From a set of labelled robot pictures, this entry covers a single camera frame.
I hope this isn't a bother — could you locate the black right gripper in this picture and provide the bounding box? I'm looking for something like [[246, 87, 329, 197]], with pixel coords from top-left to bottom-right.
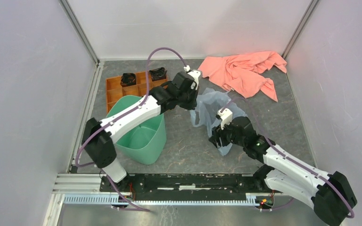
[[208, 117, 246, 149]]

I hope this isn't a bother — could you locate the translucent blue trash bag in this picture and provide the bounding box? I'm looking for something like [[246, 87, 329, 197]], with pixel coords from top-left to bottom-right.
[[190, 88, 246, 156]]

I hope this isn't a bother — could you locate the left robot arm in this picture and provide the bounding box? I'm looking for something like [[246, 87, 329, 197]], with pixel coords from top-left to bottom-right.
[[77, 70, 202, 192]]

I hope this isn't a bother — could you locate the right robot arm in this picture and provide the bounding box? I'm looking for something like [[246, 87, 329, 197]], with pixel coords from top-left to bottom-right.
[[209, 114, 357, 226]]

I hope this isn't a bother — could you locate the green plastic trash bin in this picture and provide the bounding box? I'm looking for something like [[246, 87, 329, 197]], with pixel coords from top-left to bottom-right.
[[101, 96, 166, 165]]

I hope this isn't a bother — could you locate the pink cloth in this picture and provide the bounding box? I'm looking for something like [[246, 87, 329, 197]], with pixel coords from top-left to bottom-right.
[[198, 51, 287, 102]]

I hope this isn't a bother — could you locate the orange compartment tray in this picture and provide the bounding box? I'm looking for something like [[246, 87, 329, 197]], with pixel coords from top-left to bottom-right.
[[105, 72, 169, 113]]

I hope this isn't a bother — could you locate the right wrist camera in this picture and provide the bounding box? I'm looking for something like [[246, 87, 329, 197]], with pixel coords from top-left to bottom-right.
[[217, 108, 233, 130]]

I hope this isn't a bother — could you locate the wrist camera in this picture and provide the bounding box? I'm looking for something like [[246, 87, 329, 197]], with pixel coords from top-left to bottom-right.
[[187, 70, 202, 90], [217, 108, 233, 130]]

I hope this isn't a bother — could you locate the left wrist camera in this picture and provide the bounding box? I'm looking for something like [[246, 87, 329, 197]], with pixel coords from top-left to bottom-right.
[[187, 70, 202, 90]]

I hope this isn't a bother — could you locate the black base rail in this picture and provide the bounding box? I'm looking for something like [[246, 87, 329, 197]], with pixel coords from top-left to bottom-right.
[[116, 173, 272, 201]]

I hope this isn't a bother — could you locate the white toothed cable strip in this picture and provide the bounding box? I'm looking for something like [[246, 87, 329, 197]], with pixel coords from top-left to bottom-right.
[[64, 193, 258, 206]]

